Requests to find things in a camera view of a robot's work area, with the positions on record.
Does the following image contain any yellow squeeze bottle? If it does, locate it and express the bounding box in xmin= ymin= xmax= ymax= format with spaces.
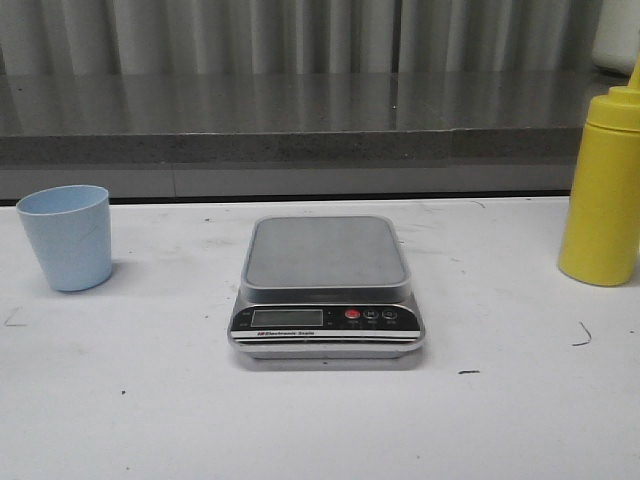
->
xmin=558 ymin=66 xmax=639 ymax=286

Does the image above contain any silver digital kitchen scale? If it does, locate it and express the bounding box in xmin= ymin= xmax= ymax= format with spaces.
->
xmin=227 ymin=215 xmax=426 ymax=362

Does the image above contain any light blue plastic cup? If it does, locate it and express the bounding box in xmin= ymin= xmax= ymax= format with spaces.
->
xmin=16 ymin=185 xmax=112 ymax=292

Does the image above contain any white container in background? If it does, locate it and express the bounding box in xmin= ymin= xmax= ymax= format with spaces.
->
xmin=591 ymin=0 xmax=639 ymax=76

